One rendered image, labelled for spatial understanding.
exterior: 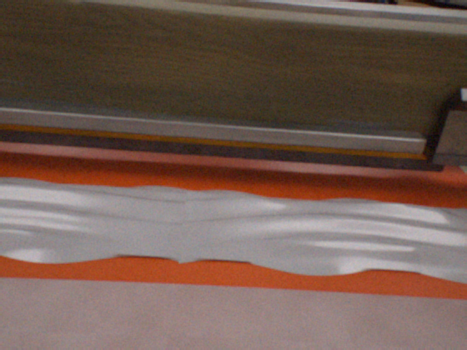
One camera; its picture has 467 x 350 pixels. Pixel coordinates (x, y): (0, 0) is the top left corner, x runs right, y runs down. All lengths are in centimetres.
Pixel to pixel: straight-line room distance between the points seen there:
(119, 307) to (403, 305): 13
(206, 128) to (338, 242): 11
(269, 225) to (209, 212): 4
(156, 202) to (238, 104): 8
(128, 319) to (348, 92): 19
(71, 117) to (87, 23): 6
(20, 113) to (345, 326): 22
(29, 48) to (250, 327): 20
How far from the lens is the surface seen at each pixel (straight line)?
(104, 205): 26
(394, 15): 54
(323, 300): 22
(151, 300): 21
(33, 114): 30
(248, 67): 28
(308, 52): 29
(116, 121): 29
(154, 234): 24
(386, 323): 22
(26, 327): 21
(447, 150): 33
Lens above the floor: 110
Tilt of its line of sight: 28 degrees down
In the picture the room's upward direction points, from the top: 6 degrees clockwise
